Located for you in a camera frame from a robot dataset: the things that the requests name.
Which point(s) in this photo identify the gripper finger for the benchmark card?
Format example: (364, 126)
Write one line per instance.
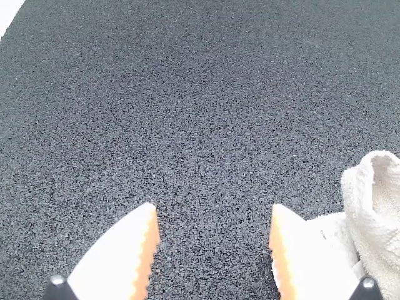
(312, 265)
(115, 256)

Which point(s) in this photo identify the pale towel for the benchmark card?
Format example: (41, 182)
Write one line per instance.
(375, 218)

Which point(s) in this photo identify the black mat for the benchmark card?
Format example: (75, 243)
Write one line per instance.
(187, 109)

